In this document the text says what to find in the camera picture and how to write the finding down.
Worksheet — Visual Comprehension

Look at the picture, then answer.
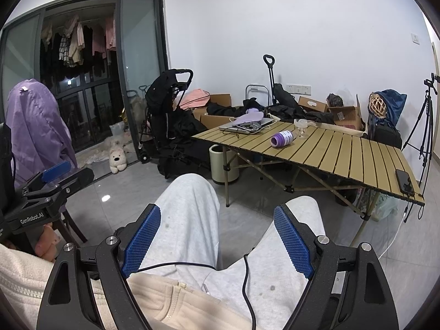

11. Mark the black stroller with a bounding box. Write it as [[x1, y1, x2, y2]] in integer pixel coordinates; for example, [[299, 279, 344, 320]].
[[138, 69, 194, 164]]

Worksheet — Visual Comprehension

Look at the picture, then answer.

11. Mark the person's leg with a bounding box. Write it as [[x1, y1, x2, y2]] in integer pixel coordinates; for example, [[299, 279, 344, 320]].
[[203, 196, 326, 330], [136, 174, 221, 274]]

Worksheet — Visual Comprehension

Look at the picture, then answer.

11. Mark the sliding glass door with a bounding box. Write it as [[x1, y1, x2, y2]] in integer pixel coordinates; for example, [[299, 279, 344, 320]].
[[115, 0, 171, 135]]

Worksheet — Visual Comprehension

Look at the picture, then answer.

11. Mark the purple jacket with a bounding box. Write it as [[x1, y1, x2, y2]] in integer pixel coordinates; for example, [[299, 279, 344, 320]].
[[6, 78, 78, 187]]

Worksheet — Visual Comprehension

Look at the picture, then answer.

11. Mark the blue backpack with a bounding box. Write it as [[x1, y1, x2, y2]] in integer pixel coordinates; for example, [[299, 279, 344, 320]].
[[369, 89, 408, 128]]

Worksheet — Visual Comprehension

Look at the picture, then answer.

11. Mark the white plastic bag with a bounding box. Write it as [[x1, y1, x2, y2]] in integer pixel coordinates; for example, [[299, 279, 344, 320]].
[[370, 192, 400, 223]]

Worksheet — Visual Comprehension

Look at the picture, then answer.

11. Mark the white plush dog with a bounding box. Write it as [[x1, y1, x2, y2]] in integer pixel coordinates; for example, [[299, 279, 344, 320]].
[[109, 144, 128, 174]]

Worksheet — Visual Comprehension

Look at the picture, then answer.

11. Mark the black phone cable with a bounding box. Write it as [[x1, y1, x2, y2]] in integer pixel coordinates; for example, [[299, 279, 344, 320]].
[[401, 192, 427, 222]]

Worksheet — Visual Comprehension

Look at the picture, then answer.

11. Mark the person's left forearm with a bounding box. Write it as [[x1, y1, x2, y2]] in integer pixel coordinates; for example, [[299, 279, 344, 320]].
[[0, 242, 57, 321]]

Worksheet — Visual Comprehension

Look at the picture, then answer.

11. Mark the white trash bin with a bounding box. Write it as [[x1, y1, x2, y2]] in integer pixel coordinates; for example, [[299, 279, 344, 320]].
[[209, 144, 240, 184]]

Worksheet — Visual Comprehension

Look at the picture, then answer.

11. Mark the black clothes pile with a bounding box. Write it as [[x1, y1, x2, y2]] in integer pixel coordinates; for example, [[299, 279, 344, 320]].
[[205, 98, 269, 118]]

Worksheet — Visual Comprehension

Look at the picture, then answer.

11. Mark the black smartphone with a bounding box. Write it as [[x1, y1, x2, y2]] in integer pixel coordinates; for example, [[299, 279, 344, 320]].
[[395, 169, 415, 195]]

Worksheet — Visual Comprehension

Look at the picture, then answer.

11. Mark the light purple cloth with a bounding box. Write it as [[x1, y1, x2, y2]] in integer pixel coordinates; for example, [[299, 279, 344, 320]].
[[230, 109, 265, 126]]

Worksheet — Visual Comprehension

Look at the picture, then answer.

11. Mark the wall socket strip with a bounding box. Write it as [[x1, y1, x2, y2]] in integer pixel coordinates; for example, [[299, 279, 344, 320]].
[[285, 84, 313, 96]]

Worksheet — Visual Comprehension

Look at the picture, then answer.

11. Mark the woven rattan ball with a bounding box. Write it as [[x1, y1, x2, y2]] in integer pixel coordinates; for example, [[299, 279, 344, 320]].
[[368, 92, 384, 113]]

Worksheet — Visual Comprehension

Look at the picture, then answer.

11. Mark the dark wooden chair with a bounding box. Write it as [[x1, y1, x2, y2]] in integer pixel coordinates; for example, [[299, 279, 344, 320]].
[[51, 203, 89, 249]]

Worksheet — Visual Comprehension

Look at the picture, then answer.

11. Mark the white floor cable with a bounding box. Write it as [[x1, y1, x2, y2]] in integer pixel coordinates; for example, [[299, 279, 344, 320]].
[[377, 213, 407, 259]]

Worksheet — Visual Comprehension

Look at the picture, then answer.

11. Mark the thin black cable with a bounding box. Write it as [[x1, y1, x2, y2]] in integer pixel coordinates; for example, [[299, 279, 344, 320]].
[[137, 254, 258, 330]]

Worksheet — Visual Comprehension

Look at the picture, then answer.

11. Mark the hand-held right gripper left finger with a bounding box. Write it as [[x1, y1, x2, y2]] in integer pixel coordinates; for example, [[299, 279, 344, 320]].
[[36, 203, 162, 330]]

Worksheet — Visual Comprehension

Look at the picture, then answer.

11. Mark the black camera tripod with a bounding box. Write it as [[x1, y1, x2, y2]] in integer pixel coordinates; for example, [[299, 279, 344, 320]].
[[401, 73, 440, 195]]

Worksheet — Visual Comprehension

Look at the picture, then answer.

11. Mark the small cardboard box with slot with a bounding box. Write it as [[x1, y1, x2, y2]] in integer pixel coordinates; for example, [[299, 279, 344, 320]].
[[297, 96, 329, 113]]

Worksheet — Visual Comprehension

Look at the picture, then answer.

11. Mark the black cloth bag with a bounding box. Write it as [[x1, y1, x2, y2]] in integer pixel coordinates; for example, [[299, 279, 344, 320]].
[[266, 82, 337, 125]]

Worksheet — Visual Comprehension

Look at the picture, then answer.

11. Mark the clear glass cup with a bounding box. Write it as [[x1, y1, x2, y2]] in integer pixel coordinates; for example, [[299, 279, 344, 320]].
[[293, 119, 310, 139]]

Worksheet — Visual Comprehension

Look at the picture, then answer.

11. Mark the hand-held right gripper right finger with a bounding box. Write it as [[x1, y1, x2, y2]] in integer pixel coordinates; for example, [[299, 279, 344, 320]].
[[273, 203, 399, 330]]

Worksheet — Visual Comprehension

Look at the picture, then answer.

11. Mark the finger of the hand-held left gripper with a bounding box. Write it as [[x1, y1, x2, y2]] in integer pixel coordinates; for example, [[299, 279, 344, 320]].
[[26, 167, 95, 210], [22, 160, 73, 193]]

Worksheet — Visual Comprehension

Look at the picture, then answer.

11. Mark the silver laptop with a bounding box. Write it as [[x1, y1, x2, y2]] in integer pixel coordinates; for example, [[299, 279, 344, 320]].
[[219, 117, 276, 134]]

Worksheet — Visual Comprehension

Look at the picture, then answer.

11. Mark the slatted folding table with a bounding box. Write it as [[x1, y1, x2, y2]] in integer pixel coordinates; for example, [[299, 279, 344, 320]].
[[191, 120, 426, 221]]

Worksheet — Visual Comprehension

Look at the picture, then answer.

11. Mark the purple bottle with white label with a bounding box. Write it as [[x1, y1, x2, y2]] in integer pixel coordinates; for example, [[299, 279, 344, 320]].
[[271, 130, 295, 148]]

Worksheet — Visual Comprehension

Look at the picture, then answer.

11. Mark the person's right leg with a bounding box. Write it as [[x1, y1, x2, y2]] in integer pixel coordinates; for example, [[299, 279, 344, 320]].
[[203, 196, 326, 330]]

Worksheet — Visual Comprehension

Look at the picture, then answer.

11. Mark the black cart handle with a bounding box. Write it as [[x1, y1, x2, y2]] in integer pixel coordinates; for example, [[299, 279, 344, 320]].
[[263, 54, 281, 107]]

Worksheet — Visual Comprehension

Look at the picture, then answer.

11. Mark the pink cloth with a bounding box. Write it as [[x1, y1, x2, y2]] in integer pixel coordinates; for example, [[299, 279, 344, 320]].
[[178, 89, 211, 111]]

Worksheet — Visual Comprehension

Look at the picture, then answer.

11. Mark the white metal frame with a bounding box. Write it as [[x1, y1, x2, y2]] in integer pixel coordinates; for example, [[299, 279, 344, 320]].
[[244, 84, 270, 106]]

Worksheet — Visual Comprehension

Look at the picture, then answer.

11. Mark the person's left leg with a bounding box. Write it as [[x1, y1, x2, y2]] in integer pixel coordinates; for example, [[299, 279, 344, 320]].
[[136, 174, 221, 274]]

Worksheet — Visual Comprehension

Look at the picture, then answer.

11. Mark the cardboard box with label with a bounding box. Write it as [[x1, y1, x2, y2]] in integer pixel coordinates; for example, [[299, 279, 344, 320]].
[[328, 94, 366, 132]]

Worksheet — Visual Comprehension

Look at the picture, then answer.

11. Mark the large open cardboard box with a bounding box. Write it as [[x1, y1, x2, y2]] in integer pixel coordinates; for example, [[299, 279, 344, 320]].
[[192, 93, 243, 130]]

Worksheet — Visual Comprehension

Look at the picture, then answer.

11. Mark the cream zip jacket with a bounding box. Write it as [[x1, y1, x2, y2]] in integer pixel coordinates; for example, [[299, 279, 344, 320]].
[[87, 273, 253, 330]]

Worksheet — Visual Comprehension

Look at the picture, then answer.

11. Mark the row of hanging clothes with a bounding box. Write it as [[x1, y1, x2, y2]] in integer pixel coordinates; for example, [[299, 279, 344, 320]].
[[40, 13, 118, 68]]

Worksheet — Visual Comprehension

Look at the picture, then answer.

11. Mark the person's left hand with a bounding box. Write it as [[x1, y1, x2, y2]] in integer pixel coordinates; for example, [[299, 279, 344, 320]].
[[34, 223, 65, 262]]

